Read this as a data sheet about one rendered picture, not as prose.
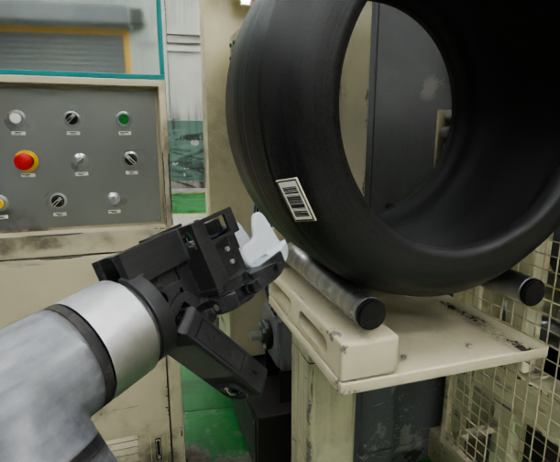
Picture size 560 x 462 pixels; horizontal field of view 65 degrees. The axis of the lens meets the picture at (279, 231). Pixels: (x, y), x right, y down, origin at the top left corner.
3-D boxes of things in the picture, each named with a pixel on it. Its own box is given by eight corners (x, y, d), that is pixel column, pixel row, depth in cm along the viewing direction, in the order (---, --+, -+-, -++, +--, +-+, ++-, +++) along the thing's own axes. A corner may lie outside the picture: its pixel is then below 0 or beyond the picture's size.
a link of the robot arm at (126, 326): (133, 405, 27) (68, 403, 32) (184, 364, 31) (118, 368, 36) (82, 296, 26) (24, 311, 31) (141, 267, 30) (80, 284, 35)
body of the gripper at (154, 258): (237, 203, 39) (131, 251, 30) (272, 291, 40) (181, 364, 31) (181, 222, 44) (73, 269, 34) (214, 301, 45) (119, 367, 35)
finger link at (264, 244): (290, 196, 47) (238, 223, 40) (309, 247, 48) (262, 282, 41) (267, 203, 49) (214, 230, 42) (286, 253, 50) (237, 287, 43)
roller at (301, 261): (280, 240, 91) (301, 240, 92) (278, 261, 92) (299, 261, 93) (360, 300, 58) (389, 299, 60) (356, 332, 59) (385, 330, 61)
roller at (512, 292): (400, 231, 99) (416, 232, 101) (396, 250, 100) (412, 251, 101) (527, 279, 67) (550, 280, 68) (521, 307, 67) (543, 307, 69)
